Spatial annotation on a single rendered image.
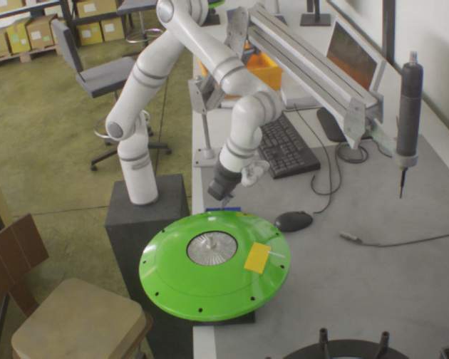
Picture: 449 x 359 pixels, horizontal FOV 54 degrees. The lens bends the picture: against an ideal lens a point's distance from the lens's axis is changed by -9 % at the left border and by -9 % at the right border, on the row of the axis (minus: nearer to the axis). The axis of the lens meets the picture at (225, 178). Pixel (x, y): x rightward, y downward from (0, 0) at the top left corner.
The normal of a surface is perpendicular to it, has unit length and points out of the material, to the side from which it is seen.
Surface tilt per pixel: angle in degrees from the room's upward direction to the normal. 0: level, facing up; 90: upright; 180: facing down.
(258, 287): 24
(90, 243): 0
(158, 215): 0
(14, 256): 90
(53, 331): 0
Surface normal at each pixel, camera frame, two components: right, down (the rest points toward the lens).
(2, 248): 0.84, 0.23
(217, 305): -0.07, -0.52
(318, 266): -0.11, -0.82
